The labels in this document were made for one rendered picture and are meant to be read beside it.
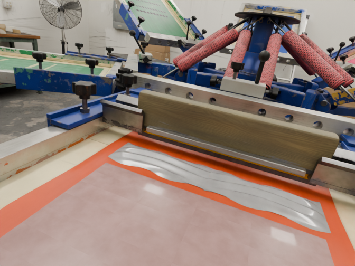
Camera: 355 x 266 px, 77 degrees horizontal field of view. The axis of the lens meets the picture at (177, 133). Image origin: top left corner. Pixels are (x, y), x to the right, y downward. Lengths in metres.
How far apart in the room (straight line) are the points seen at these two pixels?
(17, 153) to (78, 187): 0.10
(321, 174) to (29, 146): 0.46
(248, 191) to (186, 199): 0.11
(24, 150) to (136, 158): 0.17
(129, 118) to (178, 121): 0.10
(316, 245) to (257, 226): 0.07
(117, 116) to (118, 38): 5.01
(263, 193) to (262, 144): 0.09
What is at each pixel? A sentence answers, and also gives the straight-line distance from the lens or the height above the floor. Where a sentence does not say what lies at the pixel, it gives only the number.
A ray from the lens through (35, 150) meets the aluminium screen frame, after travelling 0.40.
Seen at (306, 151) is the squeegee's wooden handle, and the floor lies 1.02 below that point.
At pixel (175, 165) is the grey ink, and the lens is 0.39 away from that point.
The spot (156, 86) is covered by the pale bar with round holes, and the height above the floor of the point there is 1.02.
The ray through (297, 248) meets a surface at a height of 0.96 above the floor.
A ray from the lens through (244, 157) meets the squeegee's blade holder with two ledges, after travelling 0.41.
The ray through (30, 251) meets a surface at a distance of 0.29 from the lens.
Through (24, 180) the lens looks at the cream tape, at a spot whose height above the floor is 0.96.
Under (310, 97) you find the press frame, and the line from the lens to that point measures 1.04.
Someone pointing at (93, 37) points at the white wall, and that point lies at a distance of 5.86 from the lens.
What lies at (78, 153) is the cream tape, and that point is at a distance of 0.43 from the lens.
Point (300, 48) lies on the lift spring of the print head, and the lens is 1.06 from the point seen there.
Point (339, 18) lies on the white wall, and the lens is 4.67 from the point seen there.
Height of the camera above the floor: 1.17
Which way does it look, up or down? 23 degrees down
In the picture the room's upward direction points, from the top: 9 degrees clockwise
